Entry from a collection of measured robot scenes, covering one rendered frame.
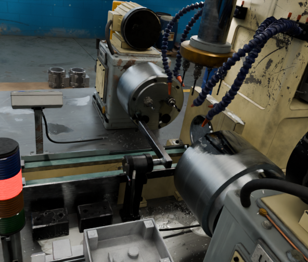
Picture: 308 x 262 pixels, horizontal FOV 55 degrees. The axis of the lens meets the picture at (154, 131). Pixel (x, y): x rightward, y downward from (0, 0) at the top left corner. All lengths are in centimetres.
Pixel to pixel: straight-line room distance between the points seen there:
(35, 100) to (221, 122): 65
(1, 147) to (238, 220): 45
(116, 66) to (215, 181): 79
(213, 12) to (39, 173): 73
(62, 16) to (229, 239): 615
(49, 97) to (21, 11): 535
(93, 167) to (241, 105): 57
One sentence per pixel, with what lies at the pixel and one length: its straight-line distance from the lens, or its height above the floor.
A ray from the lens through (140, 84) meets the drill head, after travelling 114.
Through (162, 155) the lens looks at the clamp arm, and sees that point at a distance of 91.
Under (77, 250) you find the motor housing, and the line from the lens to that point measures 58.
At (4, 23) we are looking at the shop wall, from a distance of 644.
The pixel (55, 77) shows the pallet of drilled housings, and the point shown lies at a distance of 353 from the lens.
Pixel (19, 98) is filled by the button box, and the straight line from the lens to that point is 111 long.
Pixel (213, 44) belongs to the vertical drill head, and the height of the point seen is 136.
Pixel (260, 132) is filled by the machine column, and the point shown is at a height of 110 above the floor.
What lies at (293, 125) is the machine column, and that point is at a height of 113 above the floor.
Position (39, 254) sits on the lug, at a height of 109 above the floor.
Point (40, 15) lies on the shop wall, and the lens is 647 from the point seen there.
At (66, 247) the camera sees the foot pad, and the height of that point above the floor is 108.
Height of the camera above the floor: 152
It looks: 29 degrees down
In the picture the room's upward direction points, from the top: 10 degrees clockwise
